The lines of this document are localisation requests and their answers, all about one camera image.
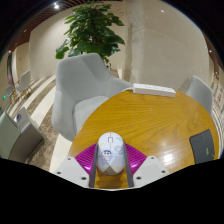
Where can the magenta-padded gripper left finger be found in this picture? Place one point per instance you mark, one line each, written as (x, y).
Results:
(85, 160)

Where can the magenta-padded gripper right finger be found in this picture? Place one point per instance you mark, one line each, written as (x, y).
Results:
(135, 161)

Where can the white cartoon-print computer mouse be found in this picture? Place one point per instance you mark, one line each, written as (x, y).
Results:
(111, 151)

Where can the black mouse pad green lines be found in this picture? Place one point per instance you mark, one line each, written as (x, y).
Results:
(202, 146)

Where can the wide grey armchair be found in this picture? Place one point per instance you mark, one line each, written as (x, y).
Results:
(78, 90)

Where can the white power strip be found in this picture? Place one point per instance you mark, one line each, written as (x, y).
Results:
(154, 90)

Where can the grey-green sofa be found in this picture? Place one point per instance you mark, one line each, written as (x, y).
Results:
(13, 138)

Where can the slim grey armchair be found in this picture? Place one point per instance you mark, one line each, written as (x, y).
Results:
(200, 93)

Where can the white chair wooden legs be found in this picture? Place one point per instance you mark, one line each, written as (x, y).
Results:
(24, 80)

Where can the small grey chair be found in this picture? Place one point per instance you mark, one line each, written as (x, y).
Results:
(9, 91)

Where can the tall green potted plant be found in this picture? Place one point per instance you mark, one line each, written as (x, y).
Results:
(91, 31)

